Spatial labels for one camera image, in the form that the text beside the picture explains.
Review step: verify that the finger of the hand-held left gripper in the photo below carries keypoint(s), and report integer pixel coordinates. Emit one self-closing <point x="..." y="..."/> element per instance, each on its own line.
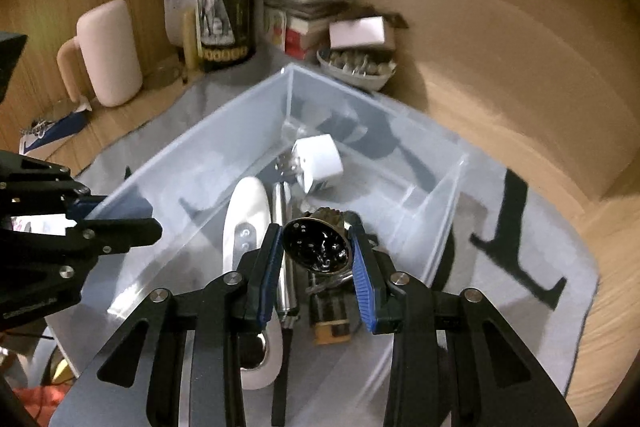
<point x="125" y="231"/>
<point x="87" y="207"/>

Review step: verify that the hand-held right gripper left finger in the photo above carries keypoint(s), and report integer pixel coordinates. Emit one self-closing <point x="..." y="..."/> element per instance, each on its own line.
<point x="267" y="277"/>

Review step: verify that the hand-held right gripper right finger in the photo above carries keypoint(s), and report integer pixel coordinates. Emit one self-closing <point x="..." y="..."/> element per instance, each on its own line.
<point x="362" y="287"/>

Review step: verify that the white rounded plastic device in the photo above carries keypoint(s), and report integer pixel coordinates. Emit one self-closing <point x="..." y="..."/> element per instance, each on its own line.
<point x="247" y="207"/>

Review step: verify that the clear plastic storage bin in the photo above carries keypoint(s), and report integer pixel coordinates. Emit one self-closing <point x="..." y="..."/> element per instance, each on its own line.
<point x="225" y="122"/>

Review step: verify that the silver metal cylinder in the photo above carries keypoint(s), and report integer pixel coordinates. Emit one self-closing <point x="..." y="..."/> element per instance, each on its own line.
<point x="287" y="287"/>

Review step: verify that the orange red cloth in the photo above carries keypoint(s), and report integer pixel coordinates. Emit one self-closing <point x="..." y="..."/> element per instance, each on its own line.
<point x="35" y="402"/>

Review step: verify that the white power plug adapter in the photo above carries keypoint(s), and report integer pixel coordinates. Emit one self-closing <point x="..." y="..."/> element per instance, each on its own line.
<point x="320" y="162"/>

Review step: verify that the grey mat with black pattern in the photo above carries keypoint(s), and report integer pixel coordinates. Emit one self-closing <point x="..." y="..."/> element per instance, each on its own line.
<point x="500" y="307"/>

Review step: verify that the pale pink mug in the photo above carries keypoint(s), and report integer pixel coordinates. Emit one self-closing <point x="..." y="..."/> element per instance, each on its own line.
<point x="110" y="52"/>

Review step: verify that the white bowl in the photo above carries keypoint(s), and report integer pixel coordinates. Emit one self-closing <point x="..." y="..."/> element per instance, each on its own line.
<point x="360" y="79"/>

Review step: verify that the handwritten paper note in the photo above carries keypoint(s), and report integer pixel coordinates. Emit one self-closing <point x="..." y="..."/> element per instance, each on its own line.
<point x="175" y="2"/>

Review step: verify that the red and white box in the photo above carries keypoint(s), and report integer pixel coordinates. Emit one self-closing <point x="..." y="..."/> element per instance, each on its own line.
<point x="300" y="42"/>

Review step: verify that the small white box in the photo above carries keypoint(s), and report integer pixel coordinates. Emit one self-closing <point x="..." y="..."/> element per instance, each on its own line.
<point x="357" y="32"/>

